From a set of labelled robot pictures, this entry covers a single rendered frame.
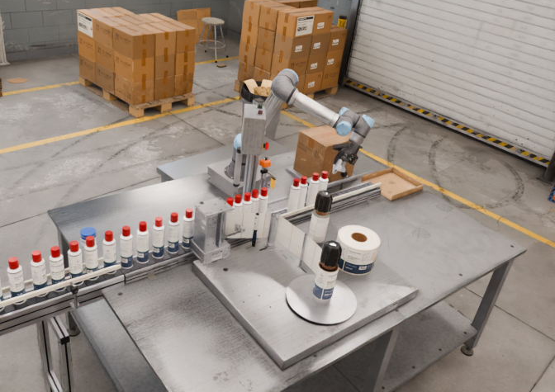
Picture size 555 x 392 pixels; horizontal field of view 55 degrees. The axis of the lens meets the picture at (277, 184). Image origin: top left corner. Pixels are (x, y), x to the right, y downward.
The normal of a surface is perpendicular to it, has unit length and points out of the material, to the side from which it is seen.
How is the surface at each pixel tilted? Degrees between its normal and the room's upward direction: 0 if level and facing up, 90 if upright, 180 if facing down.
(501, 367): 0
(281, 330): 0
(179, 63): 90
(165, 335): 0
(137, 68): 90
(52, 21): 90
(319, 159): 90
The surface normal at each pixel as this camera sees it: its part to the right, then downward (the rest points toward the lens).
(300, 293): 0.13, -0.86
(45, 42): 0.71, 0.43
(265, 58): -0.64, 0.31
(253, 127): 0.05, 0.50
